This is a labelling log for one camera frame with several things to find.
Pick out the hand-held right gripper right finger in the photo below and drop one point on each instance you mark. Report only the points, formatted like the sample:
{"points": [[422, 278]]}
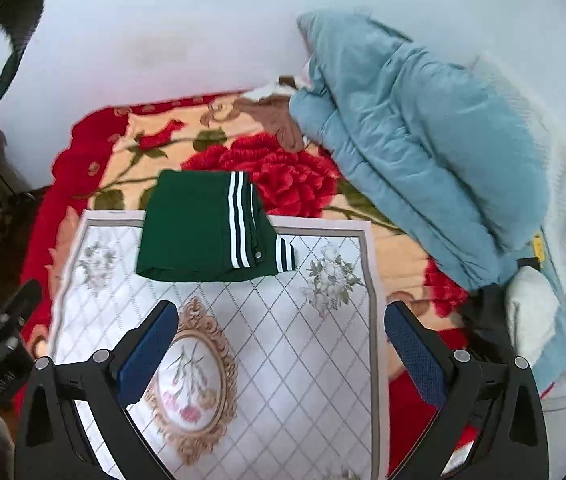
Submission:
{"points": [[415, 355]]}

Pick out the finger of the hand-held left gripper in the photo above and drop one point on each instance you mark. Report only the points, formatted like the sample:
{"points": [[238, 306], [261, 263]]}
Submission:
{"points": [[25, 297]]}

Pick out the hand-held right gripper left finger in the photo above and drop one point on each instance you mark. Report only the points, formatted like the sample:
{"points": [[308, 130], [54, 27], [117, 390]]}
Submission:
{"points": [[148, 350]]}

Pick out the green varsity jacket white sleeves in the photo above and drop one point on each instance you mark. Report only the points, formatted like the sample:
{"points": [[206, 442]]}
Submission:
{"points": [[188, 230]]}

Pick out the white pillow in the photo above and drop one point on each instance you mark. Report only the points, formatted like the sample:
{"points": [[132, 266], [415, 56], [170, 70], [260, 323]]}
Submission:
{"points": [[530, 310]]}

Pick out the white quilted floral mat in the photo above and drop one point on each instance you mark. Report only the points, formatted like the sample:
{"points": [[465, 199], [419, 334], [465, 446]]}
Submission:
{"points": [[283, 360]]}

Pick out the yellow tag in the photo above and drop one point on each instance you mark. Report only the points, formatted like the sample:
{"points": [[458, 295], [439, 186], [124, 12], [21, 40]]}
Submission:
{"points": [[539, 247]]}

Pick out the light blue quilted duvet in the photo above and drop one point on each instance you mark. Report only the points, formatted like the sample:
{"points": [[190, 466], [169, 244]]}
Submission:
{"points": [[413, 150]]}

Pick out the red floral blanket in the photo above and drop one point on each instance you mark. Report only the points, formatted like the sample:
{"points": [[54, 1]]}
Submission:
{"points": [[283, 170]]}

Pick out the brown cloth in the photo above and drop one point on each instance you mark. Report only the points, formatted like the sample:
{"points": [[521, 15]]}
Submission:
{"points": [[275, 115]]}

